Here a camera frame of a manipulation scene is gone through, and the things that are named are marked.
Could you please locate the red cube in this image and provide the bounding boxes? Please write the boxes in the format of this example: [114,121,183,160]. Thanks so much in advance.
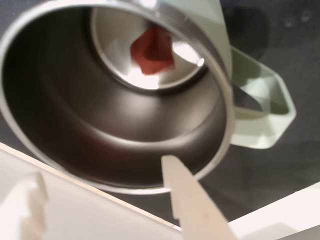
[129,26,177,76]

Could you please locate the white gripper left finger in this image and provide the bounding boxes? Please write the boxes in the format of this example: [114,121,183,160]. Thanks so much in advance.
[0,171,49,240]

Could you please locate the pale green steel mug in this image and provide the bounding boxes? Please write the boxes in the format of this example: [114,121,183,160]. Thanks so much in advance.
[0,0,297,196]

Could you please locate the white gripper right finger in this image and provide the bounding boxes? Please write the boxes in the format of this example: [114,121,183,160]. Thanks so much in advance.
[161,154,237,240]

